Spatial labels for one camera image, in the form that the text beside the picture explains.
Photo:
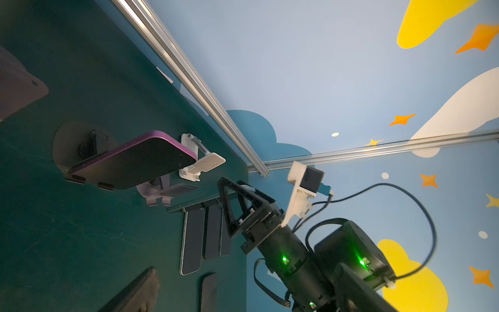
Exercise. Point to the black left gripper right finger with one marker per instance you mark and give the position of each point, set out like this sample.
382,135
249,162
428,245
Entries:
353,294

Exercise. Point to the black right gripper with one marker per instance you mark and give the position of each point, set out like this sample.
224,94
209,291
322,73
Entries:
258,213

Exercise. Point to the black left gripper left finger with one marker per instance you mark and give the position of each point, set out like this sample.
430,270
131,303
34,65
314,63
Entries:
140,295

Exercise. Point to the white-framed phone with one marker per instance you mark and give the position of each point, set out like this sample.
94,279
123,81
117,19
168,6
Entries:
192,242

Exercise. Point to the purple phone stand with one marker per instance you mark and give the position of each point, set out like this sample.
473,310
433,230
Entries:
18,87

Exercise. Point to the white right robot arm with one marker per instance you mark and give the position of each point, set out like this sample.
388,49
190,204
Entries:
307,271

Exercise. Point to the white stand back right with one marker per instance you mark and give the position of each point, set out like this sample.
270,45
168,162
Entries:
206,163

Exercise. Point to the grey round stand middle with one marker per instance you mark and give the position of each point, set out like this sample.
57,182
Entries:
161,189

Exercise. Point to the black round phone stand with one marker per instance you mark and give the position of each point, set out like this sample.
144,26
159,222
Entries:
77,141

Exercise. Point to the aluminium right frame post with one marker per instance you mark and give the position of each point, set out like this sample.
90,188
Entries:
385,149

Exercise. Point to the aluminium back frame rail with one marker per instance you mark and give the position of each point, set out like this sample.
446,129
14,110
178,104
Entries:
143,18

